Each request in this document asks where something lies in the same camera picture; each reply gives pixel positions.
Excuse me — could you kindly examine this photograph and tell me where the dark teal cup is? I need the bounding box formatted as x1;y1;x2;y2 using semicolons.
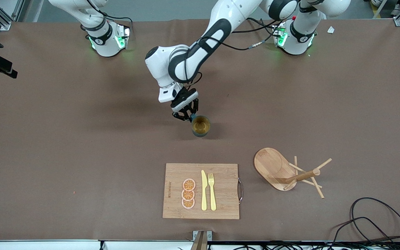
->
191;115;211;138

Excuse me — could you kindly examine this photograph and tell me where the wooden cup rack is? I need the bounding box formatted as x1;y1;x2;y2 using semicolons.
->
254;148;333;199

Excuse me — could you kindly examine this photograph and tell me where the yellow plastic knife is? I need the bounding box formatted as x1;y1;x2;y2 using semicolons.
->
201;170;208;211

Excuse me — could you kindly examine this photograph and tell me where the yellow plastic fork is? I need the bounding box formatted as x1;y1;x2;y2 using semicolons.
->
208;173;217;211

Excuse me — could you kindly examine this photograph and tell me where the wooden cutting board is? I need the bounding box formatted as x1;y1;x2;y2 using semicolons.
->
162;163;244;220

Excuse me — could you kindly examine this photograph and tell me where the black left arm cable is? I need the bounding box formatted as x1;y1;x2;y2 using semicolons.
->
220;17;284;51

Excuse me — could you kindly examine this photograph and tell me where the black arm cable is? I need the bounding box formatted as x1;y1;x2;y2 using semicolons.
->
220;17;284;51
87;0;133;33

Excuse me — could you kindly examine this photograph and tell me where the black left base cable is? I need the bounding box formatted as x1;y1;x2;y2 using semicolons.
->
247;17;277;36

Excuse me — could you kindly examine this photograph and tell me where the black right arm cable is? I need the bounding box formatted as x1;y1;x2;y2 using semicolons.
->
87;0;133;33

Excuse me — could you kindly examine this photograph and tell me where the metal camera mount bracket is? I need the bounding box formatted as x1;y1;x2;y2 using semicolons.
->
190;230;213;250

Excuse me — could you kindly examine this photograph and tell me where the thin black floor cable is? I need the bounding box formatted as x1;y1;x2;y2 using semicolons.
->
329;217;400;250

